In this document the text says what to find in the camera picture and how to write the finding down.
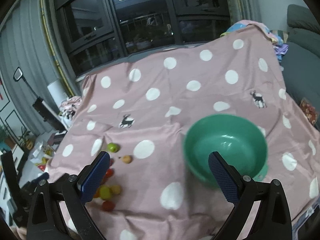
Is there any small green fruit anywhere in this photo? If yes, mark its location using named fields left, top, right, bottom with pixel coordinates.
left=107, top=142, right=119, bottom=153

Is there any pink polka dot cloth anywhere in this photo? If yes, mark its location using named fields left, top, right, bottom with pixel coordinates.
left=47, top=23, right=319, bottom=239

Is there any pile of clothes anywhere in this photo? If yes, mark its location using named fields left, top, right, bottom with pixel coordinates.
left=59, top=96, right=82, bottom=129

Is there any black floor lamp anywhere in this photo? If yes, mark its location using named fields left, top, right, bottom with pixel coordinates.
left=13, top=67, right=67, bottom=132

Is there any green plastic bowl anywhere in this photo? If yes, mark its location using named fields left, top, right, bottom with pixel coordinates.
left=183, top=114, right=268, bottom=188

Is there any small tan fruit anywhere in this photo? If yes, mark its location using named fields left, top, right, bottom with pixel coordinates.
left=121, top=155, right=132, bottom=164

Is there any red cherry tomato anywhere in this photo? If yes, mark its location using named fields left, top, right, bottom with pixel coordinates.
left=101, top=200, right=116, bottom=212

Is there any grey sofa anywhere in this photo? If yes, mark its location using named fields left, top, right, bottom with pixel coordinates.
left=281, top=4, right=320, bottom=111

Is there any yellow green fruit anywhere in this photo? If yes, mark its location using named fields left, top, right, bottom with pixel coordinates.
left=99, top=185, right=112, bottom=200

